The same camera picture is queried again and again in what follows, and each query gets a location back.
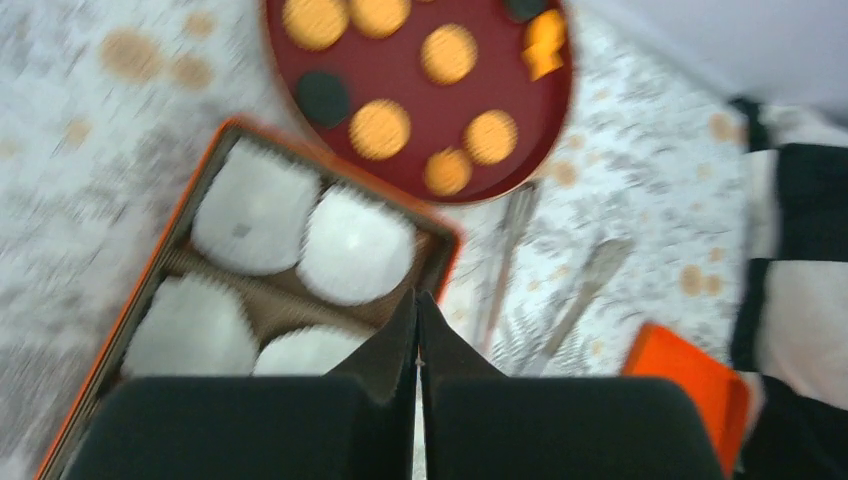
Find dark red round plate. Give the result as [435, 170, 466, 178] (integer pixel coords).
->
[258, 1, 576, 205]

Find white paper cupcake liner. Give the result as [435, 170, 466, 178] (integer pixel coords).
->
[191, 139, 321, 276]
[252, 325, 370, 376]
[296, 186, 416, 306]
[121, 273, 259, 378]

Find swirl meringue cookie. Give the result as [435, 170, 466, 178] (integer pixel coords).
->
[423, 148, 473, 196]

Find black sandwich cookie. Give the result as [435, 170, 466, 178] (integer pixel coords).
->
[295, 70, 350, 129]
[502, 0, 548, 24]

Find black white checkered blanket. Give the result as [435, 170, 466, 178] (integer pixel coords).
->
[729, 97, 847, 479]

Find orange cookie tin box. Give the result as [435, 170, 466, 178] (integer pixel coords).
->
[37, 116, 461, 479]

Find round yellow biscuit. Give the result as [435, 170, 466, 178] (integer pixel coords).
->
[281, 0, 349, 51]
[463, 109, 518, 166]
[348, 99, 411, 161]
[349, 0, 411, 39]
[420, 23, 478, 85]

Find metal serving tongs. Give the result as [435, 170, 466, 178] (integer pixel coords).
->
[473, 183, 635, 376]

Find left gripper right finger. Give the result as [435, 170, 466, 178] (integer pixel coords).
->
[417, 292, 723, 479]

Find orange fish cookie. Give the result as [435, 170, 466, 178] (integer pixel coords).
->
[521, 9, 566, 81]

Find orange tin lid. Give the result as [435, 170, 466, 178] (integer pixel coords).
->
[620, 322, 750, 477]

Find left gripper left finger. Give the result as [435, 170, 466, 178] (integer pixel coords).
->
[67, 291, 417, 479]

